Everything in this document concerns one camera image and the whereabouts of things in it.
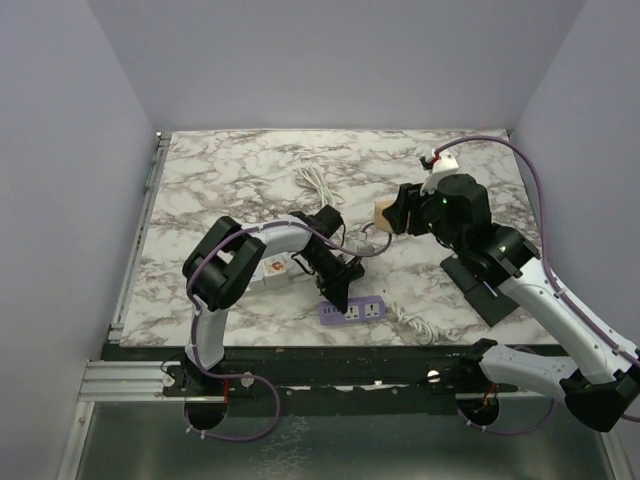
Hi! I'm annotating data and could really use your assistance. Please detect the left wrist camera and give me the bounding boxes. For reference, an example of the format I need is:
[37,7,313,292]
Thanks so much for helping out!
[344,238,375,257]

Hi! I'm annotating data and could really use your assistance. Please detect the black flat pad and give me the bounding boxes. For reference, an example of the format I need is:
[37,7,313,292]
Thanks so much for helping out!
[440,256,518,327]

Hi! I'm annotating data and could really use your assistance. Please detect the purple power strip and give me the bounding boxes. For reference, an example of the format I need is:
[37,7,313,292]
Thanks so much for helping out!
[318,296,386,327]

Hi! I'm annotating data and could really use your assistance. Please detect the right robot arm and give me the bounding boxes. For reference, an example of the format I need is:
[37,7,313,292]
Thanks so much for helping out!
[374,174,639,432]

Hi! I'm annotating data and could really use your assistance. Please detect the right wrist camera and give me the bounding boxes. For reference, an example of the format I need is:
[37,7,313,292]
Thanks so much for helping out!
[419,149,459,196]

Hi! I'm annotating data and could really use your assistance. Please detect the beige cube socket adapter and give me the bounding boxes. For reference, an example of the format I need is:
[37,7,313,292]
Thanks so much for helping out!
[373,200,394,234]

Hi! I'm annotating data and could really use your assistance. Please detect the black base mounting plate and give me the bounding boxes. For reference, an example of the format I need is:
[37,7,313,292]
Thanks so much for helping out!
[102,342,519,419]

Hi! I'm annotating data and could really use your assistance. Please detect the aluminium frame rail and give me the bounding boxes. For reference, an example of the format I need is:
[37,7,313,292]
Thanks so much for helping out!
[75,132,186,401]

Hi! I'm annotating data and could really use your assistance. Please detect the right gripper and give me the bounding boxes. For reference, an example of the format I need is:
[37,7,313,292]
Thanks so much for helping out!
[387,180,467,253]

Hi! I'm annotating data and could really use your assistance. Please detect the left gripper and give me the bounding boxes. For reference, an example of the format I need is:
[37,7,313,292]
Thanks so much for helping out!
[301,246,357,312]

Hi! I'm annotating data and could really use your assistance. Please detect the white cube socket adapter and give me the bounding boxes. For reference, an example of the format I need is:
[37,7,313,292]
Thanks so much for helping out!
[261,254,290,290]

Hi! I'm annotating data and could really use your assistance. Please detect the purple strip white cord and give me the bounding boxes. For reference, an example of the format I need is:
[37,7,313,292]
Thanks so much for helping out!
[387,304,444,347]

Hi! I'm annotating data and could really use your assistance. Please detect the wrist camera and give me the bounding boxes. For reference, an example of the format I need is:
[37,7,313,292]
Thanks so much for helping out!
[344,238,375,257]
[419,149,459,196]

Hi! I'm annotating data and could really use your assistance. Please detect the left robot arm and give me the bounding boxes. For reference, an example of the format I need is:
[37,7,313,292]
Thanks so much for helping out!
[182,206,365,395]

